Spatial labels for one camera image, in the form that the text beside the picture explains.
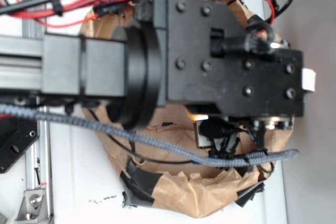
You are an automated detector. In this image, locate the yellow rubber duck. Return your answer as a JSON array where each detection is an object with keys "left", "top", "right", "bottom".
[{"left": 186, "top": 110, "right": 209, "bottom": 122}]

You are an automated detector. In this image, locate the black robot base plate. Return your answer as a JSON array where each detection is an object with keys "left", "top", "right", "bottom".
[{"left": 0, "top": 117, "right": 39, "bottom": 174}]

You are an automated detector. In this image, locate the thin black wire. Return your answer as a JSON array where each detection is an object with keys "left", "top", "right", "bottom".
[{"left": 86, "top": 108, "right": 211, "bottom": 165}]

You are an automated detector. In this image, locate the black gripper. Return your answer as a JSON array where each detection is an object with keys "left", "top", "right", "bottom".
[{"left": 194, "top": 117, "right": 293, "bottom": 156}]

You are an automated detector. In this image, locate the brown paper bin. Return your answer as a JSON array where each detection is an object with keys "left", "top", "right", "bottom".
[{"left": 80, "top": 0, "right": 293, "bottom": 218}]

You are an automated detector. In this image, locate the metal corner bracket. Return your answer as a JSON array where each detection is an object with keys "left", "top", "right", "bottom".
[{"left": 15, "top": 189, "right": 49, "bottom": 223}]

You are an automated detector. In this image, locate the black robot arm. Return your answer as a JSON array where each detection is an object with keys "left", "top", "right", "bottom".
[{"left": 1, "top": 0, "right": 316, "bottom": 156}]

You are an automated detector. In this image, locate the aluminium frame rail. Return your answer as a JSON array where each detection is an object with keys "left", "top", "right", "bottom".
[{"left": 20, "top": 0, "right": 54, "bottom": 224}]

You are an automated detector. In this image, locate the white tray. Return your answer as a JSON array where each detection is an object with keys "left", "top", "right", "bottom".
[{"left": 45, "top": 0, "right": 288, "bottom": 224}]

